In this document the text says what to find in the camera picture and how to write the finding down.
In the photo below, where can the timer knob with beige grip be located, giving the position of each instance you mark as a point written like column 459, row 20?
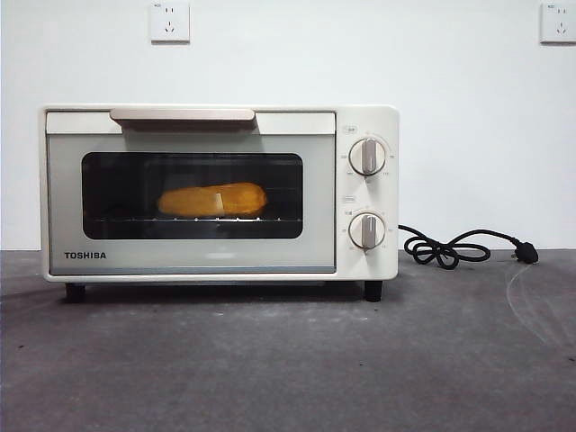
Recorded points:
column 369, row 231

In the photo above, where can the cream Toshiba toaster oven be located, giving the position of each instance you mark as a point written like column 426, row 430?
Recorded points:
column 389, row 198

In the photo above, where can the temperature knob with beige grip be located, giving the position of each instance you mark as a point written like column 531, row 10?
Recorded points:
column 369, row 156

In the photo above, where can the white wall socket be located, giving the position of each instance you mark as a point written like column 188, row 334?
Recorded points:
column 559, row 23
column 169, row 22

